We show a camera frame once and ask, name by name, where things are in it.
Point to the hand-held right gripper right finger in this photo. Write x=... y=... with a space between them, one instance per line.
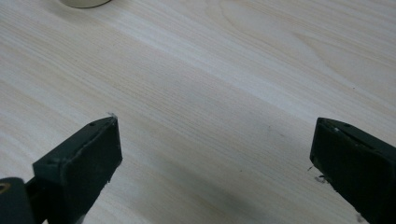
x=355 y=165

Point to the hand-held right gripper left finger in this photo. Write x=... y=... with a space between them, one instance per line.
x=77 y=165

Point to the round beige object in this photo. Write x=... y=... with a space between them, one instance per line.
x=84 y=2

